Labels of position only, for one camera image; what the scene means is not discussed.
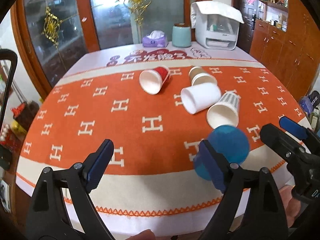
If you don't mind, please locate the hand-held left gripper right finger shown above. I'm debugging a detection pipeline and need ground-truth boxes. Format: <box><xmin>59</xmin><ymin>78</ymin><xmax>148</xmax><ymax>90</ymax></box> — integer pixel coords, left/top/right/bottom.
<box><xmin>196</xmin><ymin>140</ymin><xmax>292</xmax><ymax>240</ymax></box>

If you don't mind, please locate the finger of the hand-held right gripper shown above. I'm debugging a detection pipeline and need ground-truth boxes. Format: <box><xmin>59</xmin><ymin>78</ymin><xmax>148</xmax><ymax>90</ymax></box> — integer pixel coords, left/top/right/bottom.
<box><xmin>259</xmin><ymin>123</ymin><xmax>312</xmax><ymax>161</ymax></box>
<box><xmin>279</xmin><ymin>116</ymin><xmax>320</xmax><ymax>143</ymax></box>

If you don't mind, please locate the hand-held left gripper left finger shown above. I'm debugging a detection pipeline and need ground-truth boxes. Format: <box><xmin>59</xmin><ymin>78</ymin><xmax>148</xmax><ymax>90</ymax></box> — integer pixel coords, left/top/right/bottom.
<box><xmin>25</xmin><ymin>139</ymin><xmax>115</xmax><ymax>240</ymax></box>

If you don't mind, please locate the blue plastic cup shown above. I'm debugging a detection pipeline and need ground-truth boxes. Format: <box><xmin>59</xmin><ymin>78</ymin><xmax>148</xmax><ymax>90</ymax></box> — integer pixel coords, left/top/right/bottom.
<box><xmin>194</xmin><ymin>125</ymin><xmax>250</xmax><ymax>182</ymax></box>

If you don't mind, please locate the grey patterned paper cup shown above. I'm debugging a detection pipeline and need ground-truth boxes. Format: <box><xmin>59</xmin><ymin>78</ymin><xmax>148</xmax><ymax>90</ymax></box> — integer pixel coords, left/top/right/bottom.
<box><xmin>206</xmin><ymin>92</ymin><xmax>241</xmax><ymax>129</ymax></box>

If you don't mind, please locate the plain white paper cup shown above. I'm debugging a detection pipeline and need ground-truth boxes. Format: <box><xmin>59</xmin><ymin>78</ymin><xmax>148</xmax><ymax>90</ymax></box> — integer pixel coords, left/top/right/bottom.
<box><xmin>180</xmin><ymin>83</ymin><xmax>222</xmax><ymax>115</ymax></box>

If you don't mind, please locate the brown paper cup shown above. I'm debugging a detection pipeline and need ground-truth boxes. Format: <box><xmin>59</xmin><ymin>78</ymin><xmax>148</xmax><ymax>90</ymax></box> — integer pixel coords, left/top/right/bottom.
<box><xmin>188</xmin><ymin>66</ymin><xmax>217</xmax><ymax>87</ymax></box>

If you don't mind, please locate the red paper cup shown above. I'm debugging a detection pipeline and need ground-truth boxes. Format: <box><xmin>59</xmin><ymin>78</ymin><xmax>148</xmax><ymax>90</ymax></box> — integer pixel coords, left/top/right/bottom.
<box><xmin>139</xmin><ymin>66</ymin><xmax>172</xmax><ymax>95</ymax></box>

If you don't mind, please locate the person's right hand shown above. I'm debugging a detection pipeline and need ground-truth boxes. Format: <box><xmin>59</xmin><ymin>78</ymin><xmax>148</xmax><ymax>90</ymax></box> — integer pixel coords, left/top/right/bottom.
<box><xmin>279</xmin><ymin>186</ymin><xmax>302</xmax><ymax>230</ymax></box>

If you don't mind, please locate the blue bag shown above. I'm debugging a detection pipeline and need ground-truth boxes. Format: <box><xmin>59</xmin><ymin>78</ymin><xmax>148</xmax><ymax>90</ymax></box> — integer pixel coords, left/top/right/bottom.
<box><xmin>299</xmin><ymin>91</ymin><xmax>320</xmax><ymax>115</ymax></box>

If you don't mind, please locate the orange patterned blanket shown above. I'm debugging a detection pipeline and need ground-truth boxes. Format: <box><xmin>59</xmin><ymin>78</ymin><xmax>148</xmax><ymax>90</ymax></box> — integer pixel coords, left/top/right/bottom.
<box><xmin>15</xmin><ymin>59</ymin><xmax>311</xmax><ymax>218</ymax></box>

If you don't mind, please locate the red and brown toy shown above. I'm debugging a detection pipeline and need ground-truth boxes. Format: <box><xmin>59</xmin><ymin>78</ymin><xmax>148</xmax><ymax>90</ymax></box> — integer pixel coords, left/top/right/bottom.
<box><xmin>10</xmin><ymin>101</ymin><xmax>40</xmax><ymax>132</ymax></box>

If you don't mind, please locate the orange patterned tablecloth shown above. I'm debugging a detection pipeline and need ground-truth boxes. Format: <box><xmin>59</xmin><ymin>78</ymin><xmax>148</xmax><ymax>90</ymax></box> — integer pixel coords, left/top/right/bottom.
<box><xmin>15</xmin><ymin>42</ymin><xmax>295</xmax><ymax>234</ymax></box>

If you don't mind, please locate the dark entrance door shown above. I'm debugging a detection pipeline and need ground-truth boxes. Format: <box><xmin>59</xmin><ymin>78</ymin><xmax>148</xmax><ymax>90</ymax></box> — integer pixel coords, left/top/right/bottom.
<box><xmin>235</xmin><ymin>0</ymin><xmax>258</xmax><ymax>53</ymax></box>

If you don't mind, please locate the white countertop appliance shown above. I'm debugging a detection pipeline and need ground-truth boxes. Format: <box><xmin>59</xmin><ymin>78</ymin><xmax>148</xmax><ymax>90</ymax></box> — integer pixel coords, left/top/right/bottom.
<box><xmin>194</xmin><ymin>14</ymin><xmax>238</xmax><ymax>50</ymax></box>

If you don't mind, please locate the teal ceramic jar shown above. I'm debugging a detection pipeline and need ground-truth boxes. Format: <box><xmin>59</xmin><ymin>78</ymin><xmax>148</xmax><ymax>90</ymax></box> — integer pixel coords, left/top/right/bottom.
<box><xmin>172</xmin><ymin>23</ymin><xmax>192</xmax><ymax>48</ymax></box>

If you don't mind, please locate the purple tissue pack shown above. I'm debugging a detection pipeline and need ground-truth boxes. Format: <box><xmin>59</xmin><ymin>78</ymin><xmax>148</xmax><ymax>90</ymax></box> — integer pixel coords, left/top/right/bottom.
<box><xmin>142</xmin><ymin>30</ymin><xmax>167</xmax><ymax>48</ymax></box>

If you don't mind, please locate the white folded cloth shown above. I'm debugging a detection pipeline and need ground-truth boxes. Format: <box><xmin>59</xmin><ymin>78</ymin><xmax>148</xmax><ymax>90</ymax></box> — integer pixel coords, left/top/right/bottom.
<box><xmin>190</xmin><ymin>1</ymin><xmax>245</xmax><ymax>29</ymax></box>

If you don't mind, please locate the gold square hanging ornament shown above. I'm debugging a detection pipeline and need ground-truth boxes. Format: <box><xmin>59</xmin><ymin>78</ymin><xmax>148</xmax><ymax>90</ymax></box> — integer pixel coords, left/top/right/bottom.
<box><xmin>44</xmin><ymin>6</ymin><xmax>62</xmax><ymax>48</ymax></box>

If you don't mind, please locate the wooden wall cabinet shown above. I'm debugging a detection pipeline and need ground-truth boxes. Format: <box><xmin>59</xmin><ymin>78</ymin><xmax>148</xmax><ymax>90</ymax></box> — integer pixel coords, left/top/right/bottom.
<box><xmin>249</xmin><ymin>0</ymin><xmax>320</xmax><ymax>99</ymax></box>

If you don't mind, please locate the black metal frame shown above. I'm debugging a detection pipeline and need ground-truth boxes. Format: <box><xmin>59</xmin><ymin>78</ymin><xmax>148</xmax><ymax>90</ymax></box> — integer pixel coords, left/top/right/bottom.
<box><xmin>0</xmin><ymin>49</ymin><xmax>18</xmax><ymax>127</ymax></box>

